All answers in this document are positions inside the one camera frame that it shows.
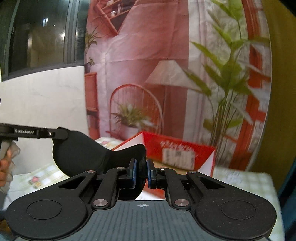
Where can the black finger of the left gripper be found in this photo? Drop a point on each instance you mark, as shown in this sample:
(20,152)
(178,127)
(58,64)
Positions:
(14,132)

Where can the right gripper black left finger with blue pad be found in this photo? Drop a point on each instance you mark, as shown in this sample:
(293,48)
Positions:
(102,191)

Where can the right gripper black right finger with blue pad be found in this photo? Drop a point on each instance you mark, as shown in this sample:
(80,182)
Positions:
(181,191)

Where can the black sleep eye mask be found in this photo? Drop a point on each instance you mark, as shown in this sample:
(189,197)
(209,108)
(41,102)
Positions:
(74,153)

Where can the printed room backdrop cloth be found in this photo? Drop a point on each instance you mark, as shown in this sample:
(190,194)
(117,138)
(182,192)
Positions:
(199,71)

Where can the person's hand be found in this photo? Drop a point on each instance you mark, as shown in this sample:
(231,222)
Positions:
(5,174)

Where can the red strawberry cardboard box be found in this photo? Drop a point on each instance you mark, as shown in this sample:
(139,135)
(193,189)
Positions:
(174,153)

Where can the green checkered tablecloth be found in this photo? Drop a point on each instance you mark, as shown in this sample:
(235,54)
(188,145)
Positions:
(260,184)

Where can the olive yellow curtain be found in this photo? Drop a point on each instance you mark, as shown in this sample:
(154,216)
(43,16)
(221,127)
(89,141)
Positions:
(277,149)

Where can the dark window frame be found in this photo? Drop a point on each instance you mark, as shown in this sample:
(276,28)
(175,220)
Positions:
(38,36)

